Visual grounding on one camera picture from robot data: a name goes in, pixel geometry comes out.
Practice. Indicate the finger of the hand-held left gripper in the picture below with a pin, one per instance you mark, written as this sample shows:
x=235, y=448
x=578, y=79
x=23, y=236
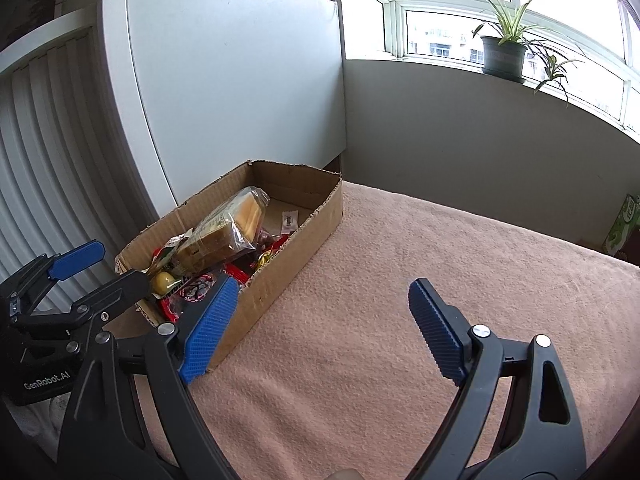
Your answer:
x=75, y=260
x=120, y=287

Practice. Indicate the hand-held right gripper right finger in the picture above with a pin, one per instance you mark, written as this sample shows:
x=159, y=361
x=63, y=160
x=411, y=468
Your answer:
x=435, y=330

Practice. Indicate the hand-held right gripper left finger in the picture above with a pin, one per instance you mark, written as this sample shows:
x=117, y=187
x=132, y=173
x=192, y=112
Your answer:
x=210, y=330

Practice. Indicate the yellow jelly cup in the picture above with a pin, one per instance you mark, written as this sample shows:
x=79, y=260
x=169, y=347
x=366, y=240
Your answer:
x=162, y=281

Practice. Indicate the brown cardboard box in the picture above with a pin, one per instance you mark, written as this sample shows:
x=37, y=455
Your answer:
x=280, y=290

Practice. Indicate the yellow candy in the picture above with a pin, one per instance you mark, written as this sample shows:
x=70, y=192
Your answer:
x=265, y=258

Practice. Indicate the clear bag of sliced bread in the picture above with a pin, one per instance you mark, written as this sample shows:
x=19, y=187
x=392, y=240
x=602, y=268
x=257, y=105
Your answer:
x=220, y=232

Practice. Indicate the white cloth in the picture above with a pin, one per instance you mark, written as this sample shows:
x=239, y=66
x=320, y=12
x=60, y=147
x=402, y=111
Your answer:
x=35, y=425

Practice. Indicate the white louvred door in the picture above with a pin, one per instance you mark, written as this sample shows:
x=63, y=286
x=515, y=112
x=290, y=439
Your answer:
x=40, y=160

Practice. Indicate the green paper bag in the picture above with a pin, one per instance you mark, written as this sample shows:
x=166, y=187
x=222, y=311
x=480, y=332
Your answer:
x=620, y=230

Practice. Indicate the white cabinet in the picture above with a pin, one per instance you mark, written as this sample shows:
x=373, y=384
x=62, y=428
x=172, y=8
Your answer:
x=225, y=85

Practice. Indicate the potted spider plant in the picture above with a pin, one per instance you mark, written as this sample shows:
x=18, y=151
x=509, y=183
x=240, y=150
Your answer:
x=502, y=57

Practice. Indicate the white window frame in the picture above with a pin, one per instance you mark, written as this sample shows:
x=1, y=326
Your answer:
x=395, y=10

